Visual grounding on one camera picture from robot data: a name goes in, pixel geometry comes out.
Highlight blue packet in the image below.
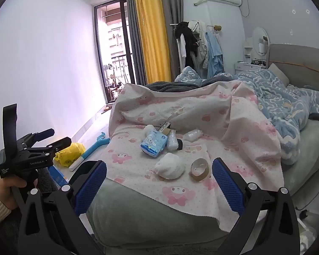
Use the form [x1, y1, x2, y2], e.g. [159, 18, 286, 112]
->
[48, 166, 68, 189]

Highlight blue plush toy stick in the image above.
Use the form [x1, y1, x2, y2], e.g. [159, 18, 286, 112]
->
[69, 132, 110, 172]

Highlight blue printed blanket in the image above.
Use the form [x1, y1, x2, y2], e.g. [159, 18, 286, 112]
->
[175, 66, 319, 165]

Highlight grey blanket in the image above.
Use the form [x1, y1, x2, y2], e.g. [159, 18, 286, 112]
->
[145, 74, 240, 93]

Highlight pink printed cloth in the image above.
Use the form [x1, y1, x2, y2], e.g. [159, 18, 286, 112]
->
[108, 81, 285, 231]

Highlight grey pillow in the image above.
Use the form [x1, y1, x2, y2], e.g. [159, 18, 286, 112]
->
[267, 63, 290, 85]

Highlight white vanity table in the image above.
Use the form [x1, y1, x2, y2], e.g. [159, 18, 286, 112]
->
[235, 38, 269, 73]

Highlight yellow plastic bag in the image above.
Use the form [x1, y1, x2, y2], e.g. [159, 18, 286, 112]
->
[54, 143, 86, 168]

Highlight blue tissue pack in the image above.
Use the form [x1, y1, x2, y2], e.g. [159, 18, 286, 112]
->
[140, 131, 168, 158]

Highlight person's left hand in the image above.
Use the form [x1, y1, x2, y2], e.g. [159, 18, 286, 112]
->
[0, 177, 39, 210]

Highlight cardboard tape roll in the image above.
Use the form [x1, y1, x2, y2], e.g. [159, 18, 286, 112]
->
[190, 158, 210, 183]

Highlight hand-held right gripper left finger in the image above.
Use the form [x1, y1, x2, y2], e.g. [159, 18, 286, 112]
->
[17, 160, 107, 255]

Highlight white coat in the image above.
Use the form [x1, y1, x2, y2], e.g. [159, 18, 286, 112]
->
[189, 20, 211, 69]

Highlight white tissue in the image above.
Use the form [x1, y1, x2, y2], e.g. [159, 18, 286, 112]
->
[183, 129, 203, 142]

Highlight grey headboard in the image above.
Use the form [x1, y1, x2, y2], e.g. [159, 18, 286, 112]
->
[268, 43, 319, 94]

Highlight yellow curtain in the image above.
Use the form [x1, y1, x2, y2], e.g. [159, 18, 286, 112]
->
[133, 0, 172, 84]

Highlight light blue shirt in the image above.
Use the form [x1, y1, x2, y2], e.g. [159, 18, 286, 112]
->
[205, 32, 225, 79]

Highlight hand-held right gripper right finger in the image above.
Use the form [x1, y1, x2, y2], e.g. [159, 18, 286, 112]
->
[212, 157, 301, 255]

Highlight grey curtain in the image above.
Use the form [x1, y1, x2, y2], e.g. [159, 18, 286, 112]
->
[126, 0, 148, 85]
[159, 0, 184, 81]

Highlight large white tissue ball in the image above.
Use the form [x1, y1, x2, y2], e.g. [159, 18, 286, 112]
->
[154, 152, 185, 180]

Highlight balcony door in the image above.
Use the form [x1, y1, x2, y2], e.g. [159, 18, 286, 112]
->
[94, 0, 137, 104]

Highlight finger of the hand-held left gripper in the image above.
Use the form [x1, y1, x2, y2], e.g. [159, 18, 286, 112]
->
[41, 137, 72, 157]
[33, 128, 55, 142]

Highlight bed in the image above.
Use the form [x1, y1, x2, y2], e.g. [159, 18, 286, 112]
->
[86, 117, 319, 247]

